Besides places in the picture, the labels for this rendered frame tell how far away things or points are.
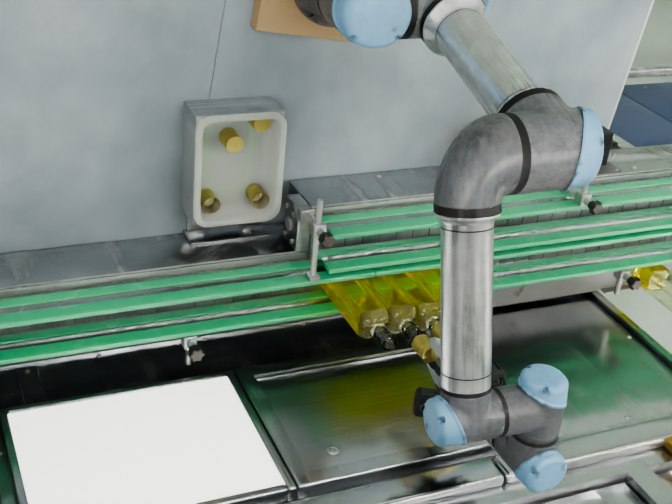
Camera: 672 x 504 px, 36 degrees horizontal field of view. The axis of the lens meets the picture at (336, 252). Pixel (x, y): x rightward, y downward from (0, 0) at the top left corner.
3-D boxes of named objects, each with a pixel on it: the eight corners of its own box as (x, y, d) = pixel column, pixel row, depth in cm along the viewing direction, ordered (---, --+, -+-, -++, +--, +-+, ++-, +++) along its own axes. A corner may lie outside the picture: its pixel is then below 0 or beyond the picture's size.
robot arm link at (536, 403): (515, 398, 148) (503, 456, 153) (582, 386, 152) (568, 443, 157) (490, 366, 154) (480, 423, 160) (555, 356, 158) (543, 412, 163)
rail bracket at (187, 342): (166, 342, 198) (185, 382, 187) (167, 312, 194) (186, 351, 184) (186, 339, 199) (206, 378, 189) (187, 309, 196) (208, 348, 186)
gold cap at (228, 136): (219, 127, 192) (226, 136, 188) (237, 126, 193) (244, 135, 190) (218, 145, 193) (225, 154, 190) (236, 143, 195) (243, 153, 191)
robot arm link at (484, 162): (450, 123, 134) (448, 464, 146) (523, 117, 137) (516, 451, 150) (413, 113, 144) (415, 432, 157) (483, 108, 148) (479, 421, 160)
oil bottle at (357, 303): (319, 286, 206) (363, 345, 189) (321, 262, 203) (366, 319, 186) (344, 283, 208) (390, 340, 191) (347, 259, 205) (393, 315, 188)
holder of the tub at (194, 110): (180, 231, 202) (192, 250, 196) (184, 100, 188) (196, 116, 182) (262, 222, 208) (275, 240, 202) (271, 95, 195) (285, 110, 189)
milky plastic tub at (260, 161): (181, 209, 199) (193, 229, 192) (183, 100, 188) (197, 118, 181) (265, 200, 206) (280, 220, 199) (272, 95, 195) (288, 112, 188)
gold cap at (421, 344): (410, 351, 187) (421, 365, 183) (412, 335, 185) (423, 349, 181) (427, 348, 188) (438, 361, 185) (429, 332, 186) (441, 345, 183)
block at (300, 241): (279, 236, 204) (292, 253, 198) (282, 194, 199) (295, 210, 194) (296, 234, 205) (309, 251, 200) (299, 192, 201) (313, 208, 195)
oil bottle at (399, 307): (345, 282, 208) (391, 340, 191) (348, 258, 205) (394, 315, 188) (370, 278, 210) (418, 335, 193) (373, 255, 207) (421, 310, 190)
